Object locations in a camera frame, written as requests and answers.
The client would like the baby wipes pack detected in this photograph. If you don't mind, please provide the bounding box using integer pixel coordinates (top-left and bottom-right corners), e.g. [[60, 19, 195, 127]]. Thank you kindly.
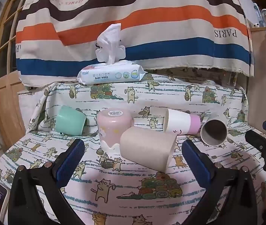
[[77, 60, 147, 85]]

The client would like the wooden cabinet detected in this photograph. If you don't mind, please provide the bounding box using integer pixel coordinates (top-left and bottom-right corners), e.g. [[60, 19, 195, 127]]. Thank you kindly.
[[247, 27, 266, 128]]

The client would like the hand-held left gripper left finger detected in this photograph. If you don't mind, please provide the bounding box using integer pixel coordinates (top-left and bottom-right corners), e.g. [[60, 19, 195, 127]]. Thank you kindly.
[[8, 138, 86, 225]]

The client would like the beige cup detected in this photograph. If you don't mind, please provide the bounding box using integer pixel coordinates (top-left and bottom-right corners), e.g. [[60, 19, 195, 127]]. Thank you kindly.
[[119, 126, 177, 173]]

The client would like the grey cup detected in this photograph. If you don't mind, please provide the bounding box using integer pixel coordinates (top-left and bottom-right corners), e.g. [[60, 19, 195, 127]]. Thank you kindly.
[[200, 115, 228, 147]]

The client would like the white and pink cup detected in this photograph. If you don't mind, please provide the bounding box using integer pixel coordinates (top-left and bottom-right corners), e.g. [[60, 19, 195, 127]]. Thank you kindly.
[[163, 108, 202, 135]]

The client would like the pink cup with white base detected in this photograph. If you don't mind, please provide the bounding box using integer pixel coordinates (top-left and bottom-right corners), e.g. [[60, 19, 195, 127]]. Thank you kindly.
[[97, 108, 134, 154]]

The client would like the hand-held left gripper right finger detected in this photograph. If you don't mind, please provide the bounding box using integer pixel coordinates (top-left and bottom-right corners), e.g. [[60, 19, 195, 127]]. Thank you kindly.
[[182, 139, 258, 225]]

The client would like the cat printed blanket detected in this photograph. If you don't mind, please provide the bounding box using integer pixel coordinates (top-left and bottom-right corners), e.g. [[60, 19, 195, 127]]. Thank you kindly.
[[0, 73, 266, 225]]

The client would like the striped cloth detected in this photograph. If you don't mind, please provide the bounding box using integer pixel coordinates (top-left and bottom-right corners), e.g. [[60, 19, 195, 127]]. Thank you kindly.
[[15, 0, 253, 87]]

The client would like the wooden door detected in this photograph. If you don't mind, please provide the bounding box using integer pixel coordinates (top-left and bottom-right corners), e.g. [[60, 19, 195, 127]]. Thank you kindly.
[[0, 0, 34, 149]]

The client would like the mint green cup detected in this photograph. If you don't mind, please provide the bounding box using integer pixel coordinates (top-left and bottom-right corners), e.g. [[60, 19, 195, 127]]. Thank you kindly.
[[54, 105, 88, 136]]

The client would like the white wet wipe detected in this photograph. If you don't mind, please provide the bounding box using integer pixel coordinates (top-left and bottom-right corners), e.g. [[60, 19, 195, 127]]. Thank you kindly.
[[95, 23, 126, 65]]

